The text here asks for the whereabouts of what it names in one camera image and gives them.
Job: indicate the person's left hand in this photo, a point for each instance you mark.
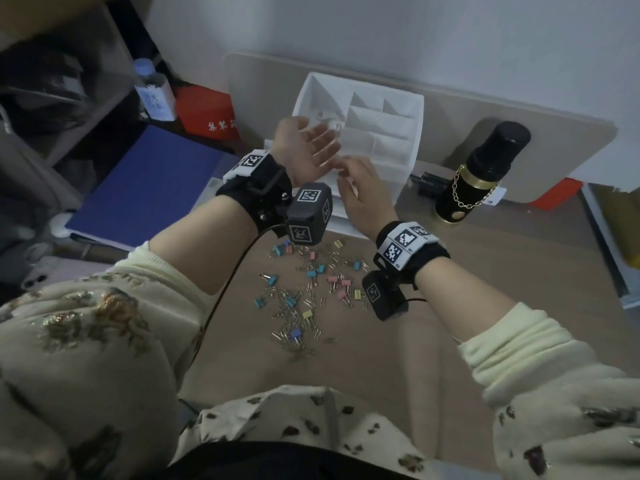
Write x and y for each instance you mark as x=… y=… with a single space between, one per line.
x=295 y=149

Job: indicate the person's right hand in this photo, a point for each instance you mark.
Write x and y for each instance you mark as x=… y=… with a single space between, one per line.
x=370 y=199

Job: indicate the person's right fingers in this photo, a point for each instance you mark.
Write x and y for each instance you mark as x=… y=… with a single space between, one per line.
x=352 y=172

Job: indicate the person's left fingers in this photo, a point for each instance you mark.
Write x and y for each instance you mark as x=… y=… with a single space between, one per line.
x=326 y=142

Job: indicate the person's left forearm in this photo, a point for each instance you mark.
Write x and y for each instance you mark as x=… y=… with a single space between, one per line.
x=205 y=239

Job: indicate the person's right forearm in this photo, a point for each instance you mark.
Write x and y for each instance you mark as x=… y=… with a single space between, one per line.
x=460 y=299

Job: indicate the white compartment organizer box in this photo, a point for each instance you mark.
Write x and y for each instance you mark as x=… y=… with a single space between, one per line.
x=380 y=124

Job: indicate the black plug adapter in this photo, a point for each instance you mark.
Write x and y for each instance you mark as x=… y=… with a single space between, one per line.
x=430 y=183

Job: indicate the beige wooden board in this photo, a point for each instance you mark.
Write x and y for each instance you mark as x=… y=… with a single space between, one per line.
x=450 y=124

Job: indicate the red box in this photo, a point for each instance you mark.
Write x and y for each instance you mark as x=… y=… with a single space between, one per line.
x=207 y=112

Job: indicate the pile of coloured binder clips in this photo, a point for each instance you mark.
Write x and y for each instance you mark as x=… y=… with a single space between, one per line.
x=310 y=289

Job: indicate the white and blue carton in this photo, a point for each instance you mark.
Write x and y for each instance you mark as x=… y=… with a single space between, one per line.
x=155 y=94

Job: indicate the blue folder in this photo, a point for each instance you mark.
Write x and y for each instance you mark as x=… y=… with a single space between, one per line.
x=150 y=189

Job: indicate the small red packet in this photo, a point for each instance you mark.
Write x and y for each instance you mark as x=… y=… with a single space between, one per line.
x=557 y=193

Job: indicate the grey shelf unit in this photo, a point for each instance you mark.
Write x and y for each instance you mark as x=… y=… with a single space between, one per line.
x=60 y=94

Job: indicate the yellow and white box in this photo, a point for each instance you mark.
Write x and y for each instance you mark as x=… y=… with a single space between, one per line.
x=615 y=239

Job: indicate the pale phone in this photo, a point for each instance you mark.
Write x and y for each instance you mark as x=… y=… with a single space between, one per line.
x=42 y=274

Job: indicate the cream floral sweater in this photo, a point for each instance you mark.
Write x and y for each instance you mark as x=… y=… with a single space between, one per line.
x=85 y=364

